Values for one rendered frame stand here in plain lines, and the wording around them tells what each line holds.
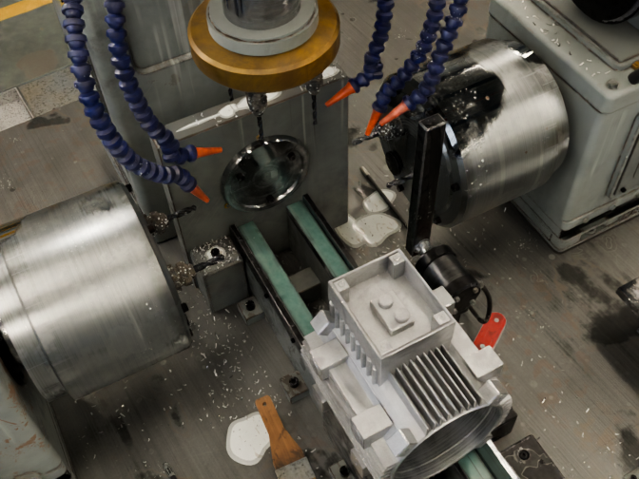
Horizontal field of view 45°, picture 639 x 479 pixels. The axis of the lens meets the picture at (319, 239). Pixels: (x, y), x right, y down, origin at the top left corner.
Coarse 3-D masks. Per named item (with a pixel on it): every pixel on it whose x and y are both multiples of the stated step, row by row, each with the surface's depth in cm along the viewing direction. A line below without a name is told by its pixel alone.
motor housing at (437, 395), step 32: (352, 352) 93; (448, 352) 89; (320, 384) 96; (352, 384) 91; (384, 384) 89; (416, 384) 86; (448, 384) 88; (480, 384) 90; (352, 416) 91; (416, 416) 85; (448, 416) 84; (480, 416) 97; (384, 448) 88; (416, 448) 99; (448, 448) 98
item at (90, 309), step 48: (96, 192) 100; (0, 240) 94; (48, 240) 93; (96, 240) 93; (144, 240) 94; (0, 288) 91; (48, 288) 90; (96, 288) 92; (144, 288) 93; (48, 336) 90; (96, 336) 92; (144, 336) 95; (48, 384) 94; (96, 384) 98
